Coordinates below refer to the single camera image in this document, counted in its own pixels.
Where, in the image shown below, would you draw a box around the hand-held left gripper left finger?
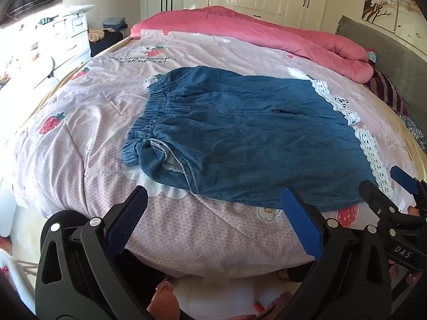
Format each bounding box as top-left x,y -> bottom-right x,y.
35,185 -> 182,320

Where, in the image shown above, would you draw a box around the person's right hand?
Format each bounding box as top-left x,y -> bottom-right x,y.
387,258 -> 422,289

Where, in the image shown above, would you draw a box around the pink strawberry printed quilt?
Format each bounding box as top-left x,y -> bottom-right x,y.
13,28 -> 421,279

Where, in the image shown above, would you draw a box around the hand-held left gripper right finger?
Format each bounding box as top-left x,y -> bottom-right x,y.
280,187 -> 392,320

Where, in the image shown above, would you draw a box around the grey padded headboard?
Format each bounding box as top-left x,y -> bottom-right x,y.
335,15 -> 427,134

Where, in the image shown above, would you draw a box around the blue denim pants lace trim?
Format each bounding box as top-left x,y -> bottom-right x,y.
122,66 -> 396,212

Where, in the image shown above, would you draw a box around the floral wall painting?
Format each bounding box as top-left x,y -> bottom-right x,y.
362,0 -> 427,50

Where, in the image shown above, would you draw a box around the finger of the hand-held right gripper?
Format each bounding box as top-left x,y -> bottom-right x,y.
358,179 -> 406,227
390,165 -> 427,207

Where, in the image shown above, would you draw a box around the folded blue clothes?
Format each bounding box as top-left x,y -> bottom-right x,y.
102,18 -> 127,30

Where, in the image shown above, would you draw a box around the pink slipper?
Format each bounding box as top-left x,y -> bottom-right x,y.
147,280 -> 182,320
254,291 -> 294,320

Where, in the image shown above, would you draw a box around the white dresser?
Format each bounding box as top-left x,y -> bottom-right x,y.
0,5 -> 96,90

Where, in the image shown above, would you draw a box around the pink comforter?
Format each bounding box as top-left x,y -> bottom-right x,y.
130,6 -> 374,84

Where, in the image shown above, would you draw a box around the dark floral cloth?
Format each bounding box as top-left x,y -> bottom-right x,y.
400,113 -> 427,154

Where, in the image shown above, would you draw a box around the striped pillow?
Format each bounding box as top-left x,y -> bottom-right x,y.
365,68 -> 409,117

